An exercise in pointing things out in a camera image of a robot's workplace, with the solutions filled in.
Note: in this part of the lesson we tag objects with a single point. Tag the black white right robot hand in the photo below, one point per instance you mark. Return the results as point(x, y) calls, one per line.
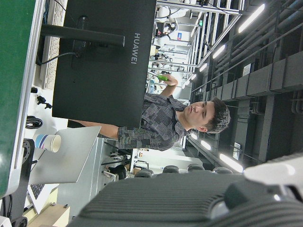
point(165, 203)

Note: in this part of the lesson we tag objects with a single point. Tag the ceiling light strip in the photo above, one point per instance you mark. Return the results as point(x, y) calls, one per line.
point(218, 51)
point(230, 163)
point(251, 18)

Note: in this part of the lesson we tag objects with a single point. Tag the person in patterned shirt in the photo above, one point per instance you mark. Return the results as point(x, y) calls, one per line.
point(156, 123)

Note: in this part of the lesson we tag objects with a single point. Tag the silver laptop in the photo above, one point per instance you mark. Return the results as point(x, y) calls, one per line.
point(68, 153)

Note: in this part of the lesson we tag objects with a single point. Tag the green hand tool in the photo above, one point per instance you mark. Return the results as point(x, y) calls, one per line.
point(163, 77)

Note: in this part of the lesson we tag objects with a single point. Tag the striped paper cup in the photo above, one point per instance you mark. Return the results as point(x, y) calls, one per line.
point(47, 142)

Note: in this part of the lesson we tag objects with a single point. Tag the black metal flange part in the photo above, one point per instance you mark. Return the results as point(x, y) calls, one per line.
point(28, 151)

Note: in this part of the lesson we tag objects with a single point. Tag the black Huawei monitor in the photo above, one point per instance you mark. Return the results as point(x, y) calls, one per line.
point(101, 71)

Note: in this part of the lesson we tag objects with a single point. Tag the black connector plug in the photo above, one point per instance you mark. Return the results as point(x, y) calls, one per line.
point(42, 100)

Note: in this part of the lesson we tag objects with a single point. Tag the white keyboard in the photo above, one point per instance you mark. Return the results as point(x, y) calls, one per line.
point(50, 71)

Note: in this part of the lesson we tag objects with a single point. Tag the green conveyor belt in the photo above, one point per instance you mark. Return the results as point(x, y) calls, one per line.
point(11, 82)

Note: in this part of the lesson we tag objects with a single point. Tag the aluminium frame rack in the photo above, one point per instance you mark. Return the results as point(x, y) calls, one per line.
point(220, 26)

